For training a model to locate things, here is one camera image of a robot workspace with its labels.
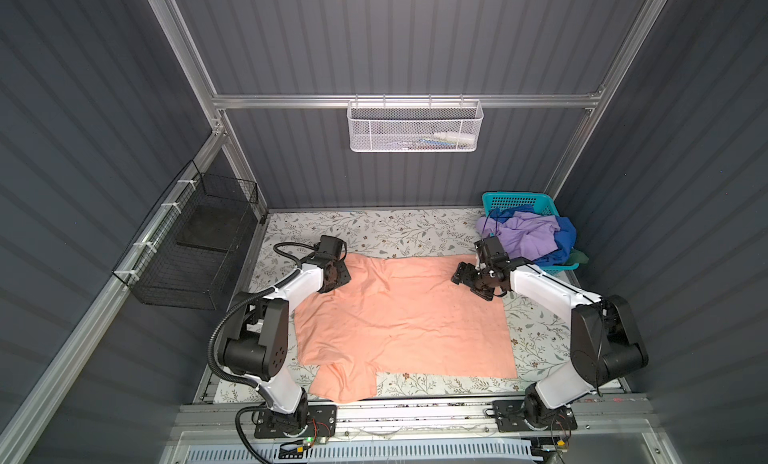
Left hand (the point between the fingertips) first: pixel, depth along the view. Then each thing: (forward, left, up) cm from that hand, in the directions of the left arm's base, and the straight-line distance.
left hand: (340, 277), depth 95 cm
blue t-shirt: (+6, -73, +9) cm, 74 cm away
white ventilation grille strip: (-48, -33, -5) cm, 58 cm away
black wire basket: (-5, +35, +22) cm, 41 cm away
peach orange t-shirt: (-13, -17, -6) cm, 22 cm away
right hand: (-6, -39, +2) cm, 39 cm away
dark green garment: (-1, -75, +7) cm, 75 cm away
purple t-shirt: (+6, -59, +10) cm, 60 cm away
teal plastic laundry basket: (+27, -76, +4) cm, 80 cm away
